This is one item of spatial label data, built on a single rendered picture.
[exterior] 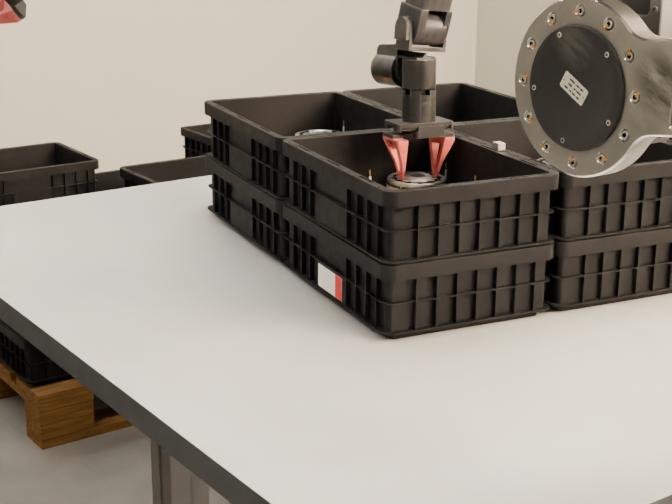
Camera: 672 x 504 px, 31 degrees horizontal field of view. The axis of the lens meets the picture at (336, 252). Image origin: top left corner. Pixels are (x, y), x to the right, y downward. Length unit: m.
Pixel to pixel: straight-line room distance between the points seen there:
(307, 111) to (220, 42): 3.07
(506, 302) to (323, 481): 0.59
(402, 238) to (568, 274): 0.31
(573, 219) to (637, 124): 0.60
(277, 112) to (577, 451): 1.20
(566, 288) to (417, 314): 0.27
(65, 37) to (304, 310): 3.43
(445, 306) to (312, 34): 4.07
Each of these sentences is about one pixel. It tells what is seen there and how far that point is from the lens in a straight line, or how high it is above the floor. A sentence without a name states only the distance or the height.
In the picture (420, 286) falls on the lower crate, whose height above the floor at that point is 0.78.
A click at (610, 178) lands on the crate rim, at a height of 0.91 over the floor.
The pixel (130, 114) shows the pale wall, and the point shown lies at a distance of 5.38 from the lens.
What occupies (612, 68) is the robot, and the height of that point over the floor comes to 1.16.
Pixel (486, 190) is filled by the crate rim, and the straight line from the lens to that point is 1.79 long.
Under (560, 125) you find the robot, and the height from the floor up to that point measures 1.09.
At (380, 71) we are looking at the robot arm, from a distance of 2.09.
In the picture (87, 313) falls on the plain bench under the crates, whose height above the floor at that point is 0.70.
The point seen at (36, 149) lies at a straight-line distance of 3.68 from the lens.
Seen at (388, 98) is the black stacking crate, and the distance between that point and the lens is 2.57.
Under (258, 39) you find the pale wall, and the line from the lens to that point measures 5.65.
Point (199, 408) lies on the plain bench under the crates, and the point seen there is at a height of 0.70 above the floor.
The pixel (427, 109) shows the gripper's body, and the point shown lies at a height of 0.98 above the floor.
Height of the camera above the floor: 1.35
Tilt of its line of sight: 17 degrees down
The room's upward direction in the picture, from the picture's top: 1 degrees clockwise
